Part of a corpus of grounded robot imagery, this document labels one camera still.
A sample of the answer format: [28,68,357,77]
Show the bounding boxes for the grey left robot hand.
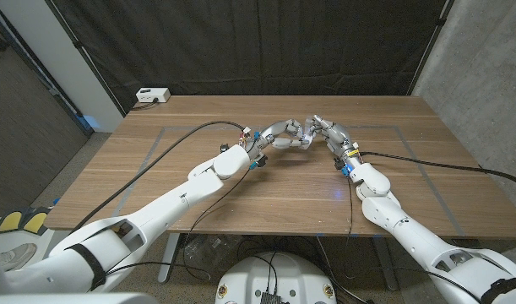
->
[244,118,313,161]

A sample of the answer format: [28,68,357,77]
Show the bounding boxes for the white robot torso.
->
[215,252,339,304]

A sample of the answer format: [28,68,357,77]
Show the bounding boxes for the clear tape roll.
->
[301,119,317,148]

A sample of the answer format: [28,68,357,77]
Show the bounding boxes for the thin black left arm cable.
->
[102,166,253,282]

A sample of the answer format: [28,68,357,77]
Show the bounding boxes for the black power box cable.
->
[131,97,160,112]

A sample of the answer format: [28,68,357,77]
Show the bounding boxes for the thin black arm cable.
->
[340,176,356,282]
[102,166,253,282]

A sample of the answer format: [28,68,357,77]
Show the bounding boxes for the clear plastic bag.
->
[182,234,227,275]

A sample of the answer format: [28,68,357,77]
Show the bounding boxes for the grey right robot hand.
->
[310,114,364,169]

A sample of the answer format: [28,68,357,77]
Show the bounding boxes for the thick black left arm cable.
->
[70,120,247,234]

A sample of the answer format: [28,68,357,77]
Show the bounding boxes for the grey sneaker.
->
[0,242,39,274]

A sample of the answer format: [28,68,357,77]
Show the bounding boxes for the black box on torso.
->
[260,290,283,304]

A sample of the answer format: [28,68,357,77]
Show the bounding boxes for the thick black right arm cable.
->
[358,150,516,194]

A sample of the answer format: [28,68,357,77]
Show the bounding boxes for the yellow black foot pedal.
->
[0,209,24,234]
[22,206,51,236]

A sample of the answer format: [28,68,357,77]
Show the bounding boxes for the grey table leg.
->
[372,236,400,292]

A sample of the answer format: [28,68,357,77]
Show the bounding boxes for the black backdrop curtain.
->
[45,0,455,116]

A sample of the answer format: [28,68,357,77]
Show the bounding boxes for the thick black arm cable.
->
[70,120,247,234]
[358,150,516,194]

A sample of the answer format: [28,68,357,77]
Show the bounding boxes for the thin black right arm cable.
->
[340,176,356,282]

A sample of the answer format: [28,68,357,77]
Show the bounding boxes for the black backdrop frame pole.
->
[44,0,128,118]
[408,0,456,97]

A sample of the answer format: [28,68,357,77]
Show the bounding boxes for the white table leg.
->
[157,232,182,285]

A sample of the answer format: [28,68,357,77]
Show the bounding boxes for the white power outlet box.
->
[135,86,172,105]

